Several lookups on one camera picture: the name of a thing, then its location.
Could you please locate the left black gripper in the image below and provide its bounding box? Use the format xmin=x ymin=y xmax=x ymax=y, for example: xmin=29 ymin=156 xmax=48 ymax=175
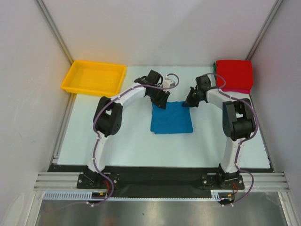
xmin=147 ymin=86 xmax=170 ymax=110

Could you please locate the aluminium frame rail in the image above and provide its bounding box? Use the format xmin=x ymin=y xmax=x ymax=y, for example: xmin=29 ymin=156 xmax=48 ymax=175
xmin=34 ymin=172 xmax=289 ymax=192

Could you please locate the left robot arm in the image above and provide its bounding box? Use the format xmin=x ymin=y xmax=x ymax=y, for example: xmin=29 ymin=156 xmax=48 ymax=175
xmin=83 ymin=70 xmax=179 ymax=188

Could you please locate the grey slotted cable duct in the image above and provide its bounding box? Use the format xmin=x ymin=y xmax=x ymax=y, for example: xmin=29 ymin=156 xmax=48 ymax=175
xmin=43 ymin=190 xmax=230 ymax=202

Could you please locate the red folded t shirt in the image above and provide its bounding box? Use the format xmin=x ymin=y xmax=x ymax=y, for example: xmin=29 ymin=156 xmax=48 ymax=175
xmin=216 ymin=60 xmax=253 ymax=90

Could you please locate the right aluminium corner post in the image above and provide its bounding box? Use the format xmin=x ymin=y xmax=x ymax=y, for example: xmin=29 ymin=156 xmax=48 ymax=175
xmin=246 ymin=0 xmax=285 ymax=60

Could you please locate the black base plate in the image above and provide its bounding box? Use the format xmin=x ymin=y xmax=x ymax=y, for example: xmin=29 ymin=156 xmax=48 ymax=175
xmin=48 ymin=163 xmax=245 ymax=198

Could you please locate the blue t shirt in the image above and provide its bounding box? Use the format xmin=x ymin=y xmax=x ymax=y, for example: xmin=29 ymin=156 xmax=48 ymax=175
xmin=150 ymin=101 xmax=193 ymax=134

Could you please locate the aluminium corner post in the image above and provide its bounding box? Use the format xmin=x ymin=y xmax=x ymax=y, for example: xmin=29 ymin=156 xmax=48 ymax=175
xmin=246 ymin=0 xmax=285 ymax=60
xmin=34 ymin=0 xmax=73 ymax=65

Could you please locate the yellow plastic tray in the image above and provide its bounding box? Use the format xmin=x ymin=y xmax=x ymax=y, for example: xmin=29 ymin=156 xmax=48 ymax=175
xmin=61 ymin=60 xmax=127 ymax=97

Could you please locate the left aluminium corner post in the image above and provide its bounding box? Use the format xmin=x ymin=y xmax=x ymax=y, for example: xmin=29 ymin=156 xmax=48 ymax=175
xmin=34 ymin=0 xmax=73 ymax=65

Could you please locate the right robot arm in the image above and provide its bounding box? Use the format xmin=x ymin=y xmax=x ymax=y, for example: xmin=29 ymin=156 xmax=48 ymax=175
xmin=183 ymin=73 xmax=258 ymax=189

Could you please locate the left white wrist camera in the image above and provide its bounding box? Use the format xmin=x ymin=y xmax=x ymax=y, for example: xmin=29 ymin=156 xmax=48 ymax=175
xmin=162 ymin=76 xmax=175 ymax=88

